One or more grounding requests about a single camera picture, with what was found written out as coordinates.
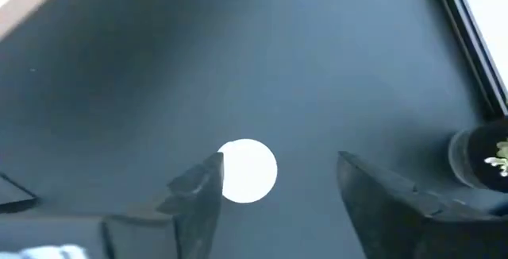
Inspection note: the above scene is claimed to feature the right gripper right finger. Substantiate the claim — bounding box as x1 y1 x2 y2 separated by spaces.
338 150 508 259

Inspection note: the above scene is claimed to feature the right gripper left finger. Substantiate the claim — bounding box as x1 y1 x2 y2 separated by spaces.
101 152 225 259

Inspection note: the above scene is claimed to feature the wide orange pill bottle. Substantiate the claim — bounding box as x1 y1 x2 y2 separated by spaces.
217 138 279 204

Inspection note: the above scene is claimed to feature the potted green plant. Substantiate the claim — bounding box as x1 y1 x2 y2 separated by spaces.
447 118 508 193

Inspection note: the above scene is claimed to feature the black table frame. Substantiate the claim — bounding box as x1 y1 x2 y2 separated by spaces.
430 0 508 119

